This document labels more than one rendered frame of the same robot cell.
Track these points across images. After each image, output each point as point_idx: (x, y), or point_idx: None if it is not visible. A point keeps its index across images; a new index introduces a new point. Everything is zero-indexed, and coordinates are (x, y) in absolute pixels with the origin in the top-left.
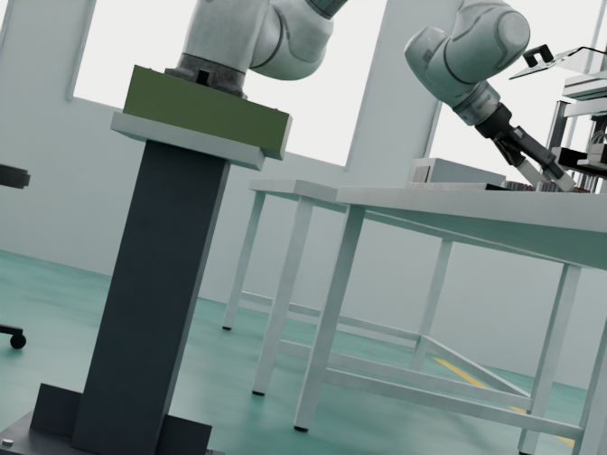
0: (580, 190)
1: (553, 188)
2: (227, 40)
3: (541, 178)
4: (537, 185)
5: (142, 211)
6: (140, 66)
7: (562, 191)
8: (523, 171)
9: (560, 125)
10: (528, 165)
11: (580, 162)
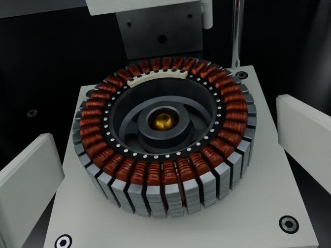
0: (248, 91)
1: (239, 168)
2: None
3: (44, 154)
4: (154, 202)
5: None
6: None
7: (252, 145)
8: (23, 231)
9: None
10: (9, 196)
11: (121, 6)
